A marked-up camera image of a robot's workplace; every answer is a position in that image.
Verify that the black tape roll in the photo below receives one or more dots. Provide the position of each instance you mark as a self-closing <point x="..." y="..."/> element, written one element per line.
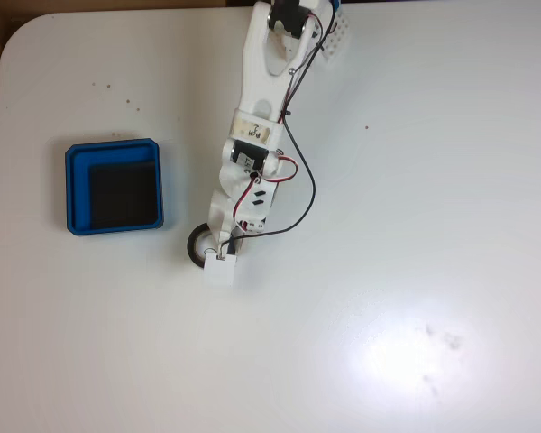
<point x="192" y="250"/>

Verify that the black foam box insert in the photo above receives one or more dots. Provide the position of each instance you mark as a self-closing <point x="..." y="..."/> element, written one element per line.
<point x="124" y="194"/>

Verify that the blue square box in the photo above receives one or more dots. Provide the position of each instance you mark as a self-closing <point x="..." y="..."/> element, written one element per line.
<point x="77" y="194"/>

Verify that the white camera box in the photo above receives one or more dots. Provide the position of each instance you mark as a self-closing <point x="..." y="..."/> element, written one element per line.
<point x="220" y="270"/>

